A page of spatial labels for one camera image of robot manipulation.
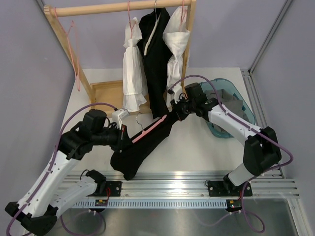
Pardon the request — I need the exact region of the cream hanger of black skirt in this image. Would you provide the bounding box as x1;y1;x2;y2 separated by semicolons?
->
144;0;160;56

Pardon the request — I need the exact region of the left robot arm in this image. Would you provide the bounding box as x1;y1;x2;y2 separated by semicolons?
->
5;109;129;236

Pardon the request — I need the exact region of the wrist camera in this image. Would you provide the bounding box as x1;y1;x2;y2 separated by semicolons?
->
112;109;129;129
167;85;183;103

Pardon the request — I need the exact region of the black mounting plate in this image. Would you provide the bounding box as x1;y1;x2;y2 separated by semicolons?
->
97;181;122;197
205;180;253;197

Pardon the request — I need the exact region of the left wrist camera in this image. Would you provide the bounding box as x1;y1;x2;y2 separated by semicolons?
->
112;109;129;129

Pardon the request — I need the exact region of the pink hanger at right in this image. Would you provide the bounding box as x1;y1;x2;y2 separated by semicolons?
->
179;0;187;32

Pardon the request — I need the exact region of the small black skirt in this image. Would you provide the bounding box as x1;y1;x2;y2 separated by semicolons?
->
110;111;179;180

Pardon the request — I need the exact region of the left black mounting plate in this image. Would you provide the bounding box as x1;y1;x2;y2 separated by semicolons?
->
97;181;122;197

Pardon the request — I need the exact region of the pink wire hanger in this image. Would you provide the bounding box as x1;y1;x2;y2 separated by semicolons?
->
53;6;82;92

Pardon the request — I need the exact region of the teal plastic basin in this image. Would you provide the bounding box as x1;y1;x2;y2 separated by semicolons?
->
199;78;256;139

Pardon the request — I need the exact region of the wooden clothes rack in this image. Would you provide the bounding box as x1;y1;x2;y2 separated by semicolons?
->
43;0;196;109

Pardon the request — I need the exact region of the grey pleated skirt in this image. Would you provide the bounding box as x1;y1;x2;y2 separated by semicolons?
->
204;89;249;133

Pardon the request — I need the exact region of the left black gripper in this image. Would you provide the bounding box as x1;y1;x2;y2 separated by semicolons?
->
92;123;137;153

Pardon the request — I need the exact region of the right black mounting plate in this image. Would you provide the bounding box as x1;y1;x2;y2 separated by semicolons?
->
205;180;253;197

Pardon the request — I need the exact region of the pink hanger of white skirt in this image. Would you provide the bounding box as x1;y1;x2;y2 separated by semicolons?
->
127;0;137;40

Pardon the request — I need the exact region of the white pleated skirt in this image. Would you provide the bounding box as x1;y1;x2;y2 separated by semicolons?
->
123;18;148;112

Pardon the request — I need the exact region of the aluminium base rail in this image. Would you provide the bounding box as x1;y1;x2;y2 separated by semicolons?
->
61;171;301;199

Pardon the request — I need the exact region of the white slotted cable duct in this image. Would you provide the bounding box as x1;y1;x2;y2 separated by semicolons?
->
73;199;227;209

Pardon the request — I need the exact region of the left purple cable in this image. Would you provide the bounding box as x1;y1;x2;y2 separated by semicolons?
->
6;103;118;234

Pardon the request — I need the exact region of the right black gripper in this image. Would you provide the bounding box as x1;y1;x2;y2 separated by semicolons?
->
172;94;197;121

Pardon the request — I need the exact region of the pink clip hanger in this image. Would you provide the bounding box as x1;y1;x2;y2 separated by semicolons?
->
132;113;167;143

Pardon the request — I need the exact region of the white skirt on right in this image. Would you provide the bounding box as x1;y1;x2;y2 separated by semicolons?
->
162;6;190;89

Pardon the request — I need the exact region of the long black skirt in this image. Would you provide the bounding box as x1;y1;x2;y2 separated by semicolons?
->
137;8;172;118

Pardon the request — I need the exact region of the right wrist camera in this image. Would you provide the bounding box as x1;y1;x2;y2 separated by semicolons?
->
167;85;183;103

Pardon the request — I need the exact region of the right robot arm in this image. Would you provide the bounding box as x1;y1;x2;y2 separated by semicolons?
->
167;83;282;196

